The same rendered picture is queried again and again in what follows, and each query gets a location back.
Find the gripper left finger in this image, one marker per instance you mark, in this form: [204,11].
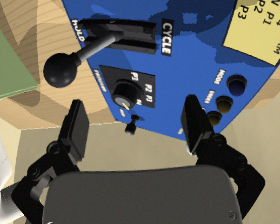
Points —
[70,145]

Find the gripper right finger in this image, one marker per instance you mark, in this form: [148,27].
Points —
[212,147]

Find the blue control panel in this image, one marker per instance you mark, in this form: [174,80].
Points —
[209,48]

